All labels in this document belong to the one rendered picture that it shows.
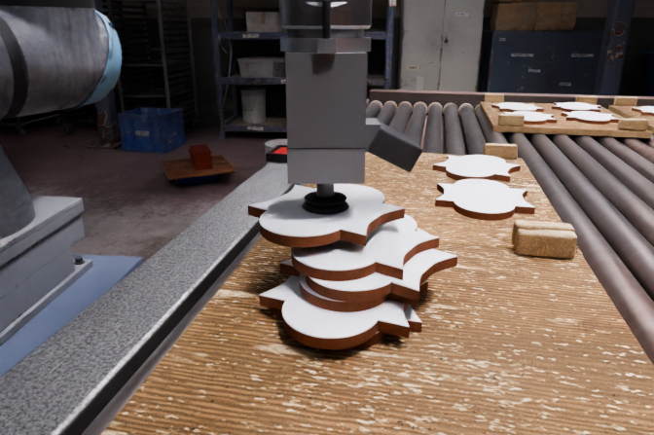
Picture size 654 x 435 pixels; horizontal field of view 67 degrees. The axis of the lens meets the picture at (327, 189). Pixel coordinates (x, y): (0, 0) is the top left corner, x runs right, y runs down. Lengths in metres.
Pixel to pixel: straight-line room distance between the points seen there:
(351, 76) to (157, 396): 0.26
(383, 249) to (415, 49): 4.94
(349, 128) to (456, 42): 5.00
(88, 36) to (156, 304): 0.32
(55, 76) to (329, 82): 0.34
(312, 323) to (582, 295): 0.25
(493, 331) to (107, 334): 0.32
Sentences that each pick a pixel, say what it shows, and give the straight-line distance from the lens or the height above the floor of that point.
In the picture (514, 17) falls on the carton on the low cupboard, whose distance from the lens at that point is 5.64.
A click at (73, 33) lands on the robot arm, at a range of 0.64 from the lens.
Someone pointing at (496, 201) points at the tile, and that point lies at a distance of 0.68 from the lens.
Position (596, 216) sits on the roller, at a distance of 0.80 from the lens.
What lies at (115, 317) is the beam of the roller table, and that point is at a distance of 0.50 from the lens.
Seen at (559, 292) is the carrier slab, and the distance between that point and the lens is 0.50.
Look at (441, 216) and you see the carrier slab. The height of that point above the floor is 0.94.
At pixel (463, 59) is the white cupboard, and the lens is 5.40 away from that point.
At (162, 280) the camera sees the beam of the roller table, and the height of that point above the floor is 0.92.
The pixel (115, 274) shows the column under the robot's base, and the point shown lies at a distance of 0.68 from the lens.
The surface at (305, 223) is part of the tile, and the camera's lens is 0.41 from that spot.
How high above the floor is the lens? 1.17
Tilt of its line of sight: 18 degrees down
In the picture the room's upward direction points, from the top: straight up
